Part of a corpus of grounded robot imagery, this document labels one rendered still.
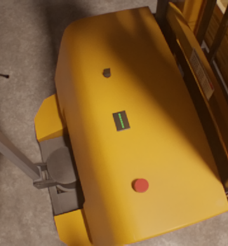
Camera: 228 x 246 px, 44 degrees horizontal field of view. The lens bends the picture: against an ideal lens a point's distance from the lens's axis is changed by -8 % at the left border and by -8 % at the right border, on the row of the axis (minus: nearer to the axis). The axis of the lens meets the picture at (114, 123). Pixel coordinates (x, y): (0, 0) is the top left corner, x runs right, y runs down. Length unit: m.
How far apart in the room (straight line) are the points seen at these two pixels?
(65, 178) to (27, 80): 0.97
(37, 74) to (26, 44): 0.31
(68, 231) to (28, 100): 0.98
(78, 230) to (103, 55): 0.77
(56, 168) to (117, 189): 0.54
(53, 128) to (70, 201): 0.37
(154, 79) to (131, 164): 0.29
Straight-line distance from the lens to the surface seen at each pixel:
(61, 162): 1.33
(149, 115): 0.90
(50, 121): 1.51
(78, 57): 1.03
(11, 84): 2.12
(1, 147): 0.94
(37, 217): 1.78
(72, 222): 1.37
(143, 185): 0.80
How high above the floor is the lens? 1.71
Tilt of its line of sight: 68 degrees down
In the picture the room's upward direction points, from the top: 3 degrees counter-clockwise
